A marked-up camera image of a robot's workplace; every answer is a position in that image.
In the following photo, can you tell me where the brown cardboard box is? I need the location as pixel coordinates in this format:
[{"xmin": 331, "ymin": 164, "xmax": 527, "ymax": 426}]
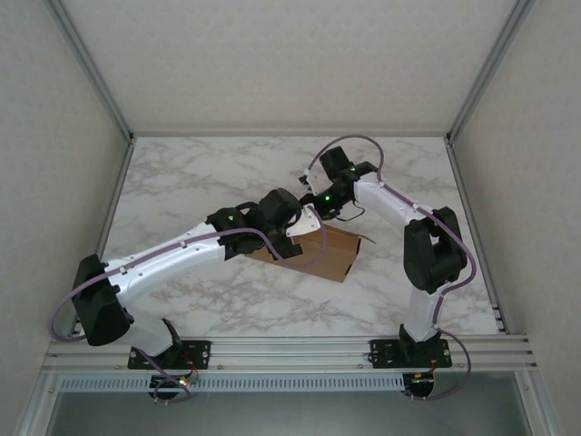
[{"xmin": 244, "ymin": 222, "xmax": 377, "ymax": 283}]

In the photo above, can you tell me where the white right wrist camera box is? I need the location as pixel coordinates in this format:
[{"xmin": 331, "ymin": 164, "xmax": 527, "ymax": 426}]
[{"xmin": 299, "ymin": 166, "xmax": 320, "ymax": 191}]

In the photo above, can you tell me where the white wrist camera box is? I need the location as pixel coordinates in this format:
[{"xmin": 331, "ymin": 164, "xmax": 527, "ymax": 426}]
[
  {"xmin": 284, "ymin": 204, "xmax": 324, "ymax": 238},
  {"xmin": 299, "ymin": 166, "xmax": 320, "ymax": 191}
]

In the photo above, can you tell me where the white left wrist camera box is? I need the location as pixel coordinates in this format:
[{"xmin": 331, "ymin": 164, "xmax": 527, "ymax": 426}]
[{"xmin": 284, "ymin": 204, "xmax": 324, "ymax": 238}]

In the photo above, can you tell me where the thin aluminium back rail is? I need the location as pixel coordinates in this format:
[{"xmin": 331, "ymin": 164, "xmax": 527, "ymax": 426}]
[{"xmin": 131, "ymin": 130, "xmax": 450, "ymax": 138}]

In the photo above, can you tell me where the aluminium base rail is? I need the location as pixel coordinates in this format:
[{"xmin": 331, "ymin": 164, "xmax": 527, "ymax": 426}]
[{"xmin": 44, "ymin": 334, "xmax": 539, "ymax": 376}]

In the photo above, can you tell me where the aluminium left side rail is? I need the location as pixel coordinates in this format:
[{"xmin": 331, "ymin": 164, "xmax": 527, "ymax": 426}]
[{"xmin": 67, "ymin": 138, "xmax": 137, "ymax": 338}]

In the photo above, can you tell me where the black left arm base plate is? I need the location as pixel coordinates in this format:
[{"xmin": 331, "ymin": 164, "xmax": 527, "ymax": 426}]
[{"xmin": 127, "ymin": 339, "xmax": 213, "ymax": 370}]

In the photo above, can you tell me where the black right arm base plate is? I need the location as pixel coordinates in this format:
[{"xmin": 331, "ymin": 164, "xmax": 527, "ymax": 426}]
[{"xmin": 369, "ymin": 338, "xmax": 454, "ymax": 369}]

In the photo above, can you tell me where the grey slotted cable duct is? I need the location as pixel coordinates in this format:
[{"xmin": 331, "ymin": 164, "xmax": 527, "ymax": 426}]
[{"xmin": 58, "ymin": 374, "xmax": 405, "ymax": 392}]

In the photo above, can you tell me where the aluminium right corner post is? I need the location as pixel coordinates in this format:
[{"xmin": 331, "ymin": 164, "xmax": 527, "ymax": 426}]
[{"xmin": 444, "ymin": 0, "xmax": 537, "ymax": 145}]

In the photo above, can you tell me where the aluminium corner post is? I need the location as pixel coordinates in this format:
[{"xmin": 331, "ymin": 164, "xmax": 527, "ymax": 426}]
[
  {"xmin": 44, "ymin": 0, "xmax": 137, "ymax": 145},
  {"xmin": 444, "ymin": 0, "xmax": 537, "ymax": 145}
]

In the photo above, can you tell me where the aluminium left corner post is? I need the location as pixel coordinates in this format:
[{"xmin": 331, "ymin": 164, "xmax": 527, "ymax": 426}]
[{"xmin": 44, "ymin": 0, "xmax": 137, "ymax": 145}]

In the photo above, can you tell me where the aluminium frame leg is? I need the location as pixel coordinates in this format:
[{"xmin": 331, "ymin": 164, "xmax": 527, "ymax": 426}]
[
  {"xmin": 15, "ymin": 372, "xmax": 63, "ymax": 436},
  {"xmin": 515, "ymin": 370, "xmax": 562, "ymax": 436}
]

